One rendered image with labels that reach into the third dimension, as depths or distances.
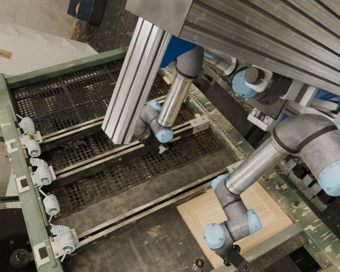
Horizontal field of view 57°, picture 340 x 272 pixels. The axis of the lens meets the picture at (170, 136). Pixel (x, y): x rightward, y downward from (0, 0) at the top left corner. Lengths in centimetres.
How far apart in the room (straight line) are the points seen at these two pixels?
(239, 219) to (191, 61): 59
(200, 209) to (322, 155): 99
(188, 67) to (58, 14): 535
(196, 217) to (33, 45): 384
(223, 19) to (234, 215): 64
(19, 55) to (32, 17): 151
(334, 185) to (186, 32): 50
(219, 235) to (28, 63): 432
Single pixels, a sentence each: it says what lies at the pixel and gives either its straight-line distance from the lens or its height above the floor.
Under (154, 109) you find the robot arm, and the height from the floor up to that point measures 155.
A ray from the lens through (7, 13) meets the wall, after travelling 626.
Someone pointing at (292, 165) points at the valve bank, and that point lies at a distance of 192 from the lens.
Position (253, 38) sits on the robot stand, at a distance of 86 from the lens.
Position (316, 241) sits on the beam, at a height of 90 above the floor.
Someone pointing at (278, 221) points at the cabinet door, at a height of 94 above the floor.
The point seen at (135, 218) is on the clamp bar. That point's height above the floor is 154.
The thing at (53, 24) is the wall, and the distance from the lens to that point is 646.
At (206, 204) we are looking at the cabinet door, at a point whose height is 118.
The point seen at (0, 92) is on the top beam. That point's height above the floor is 192.
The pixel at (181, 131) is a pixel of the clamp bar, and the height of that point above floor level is 110.
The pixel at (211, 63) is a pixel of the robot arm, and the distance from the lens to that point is 147.
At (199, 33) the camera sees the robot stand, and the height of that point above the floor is 197.
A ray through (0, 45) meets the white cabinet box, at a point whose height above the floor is 144.
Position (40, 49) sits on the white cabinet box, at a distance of 501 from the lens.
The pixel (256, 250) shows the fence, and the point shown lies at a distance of 165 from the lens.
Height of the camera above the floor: 247
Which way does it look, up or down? 42 degrees down
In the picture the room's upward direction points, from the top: 86 degrees counter-clockwise
